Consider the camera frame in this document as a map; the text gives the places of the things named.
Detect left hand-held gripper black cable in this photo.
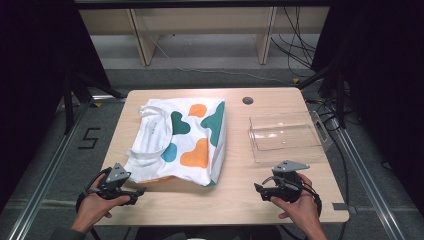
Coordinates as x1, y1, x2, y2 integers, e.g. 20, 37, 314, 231
75, 166, 113, 215

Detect person's dark lap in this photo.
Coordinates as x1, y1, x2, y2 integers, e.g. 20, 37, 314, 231
134, 225, 283, 240

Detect person's right hand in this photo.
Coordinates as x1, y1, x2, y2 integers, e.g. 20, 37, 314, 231
269, 172, 322, 231

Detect person's left hand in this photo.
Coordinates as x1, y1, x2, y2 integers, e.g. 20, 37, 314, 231
71, 174, 132, 234

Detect white floor cable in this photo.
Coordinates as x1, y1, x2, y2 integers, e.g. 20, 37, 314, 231
146, 33, 295, 85

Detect clear plastic container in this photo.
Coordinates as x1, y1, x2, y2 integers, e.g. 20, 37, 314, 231
247, 111, 327, 164

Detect aluminium floor rail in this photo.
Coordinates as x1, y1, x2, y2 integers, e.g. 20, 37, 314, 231
6, 94, 128, 240
332, 126, 408, 240

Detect bundle of black hanging cables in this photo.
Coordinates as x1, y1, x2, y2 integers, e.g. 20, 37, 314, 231
269, 6, 318, 78

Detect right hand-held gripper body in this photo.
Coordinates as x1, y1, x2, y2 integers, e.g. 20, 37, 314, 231
265, 160, 311, 204

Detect white tote bag coloured shapes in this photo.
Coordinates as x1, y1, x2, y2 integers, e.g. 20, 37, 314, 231
123, 97, 228, 188

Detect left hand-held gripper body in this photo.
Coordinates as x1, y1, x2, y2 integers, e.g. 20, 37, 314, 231
87, 162, 135, 202

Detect hand-held gripper black cable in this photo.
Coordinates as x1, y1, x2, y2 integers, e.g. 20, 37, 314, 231
299, 173, 324, 218
75, 166, 113, 215

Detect light wooden desk frame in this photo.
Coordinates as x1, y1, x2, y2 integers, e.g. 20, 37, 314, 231
79, 6, 331, 67

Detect right hand-held gripper black cable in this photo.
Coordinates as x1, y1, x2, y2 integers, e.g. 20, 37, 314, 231
299, 173, 324, 218

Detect grey flat bracket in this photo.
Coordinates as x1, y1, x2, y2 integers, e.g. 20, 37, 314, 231
310, 110, 334, 153

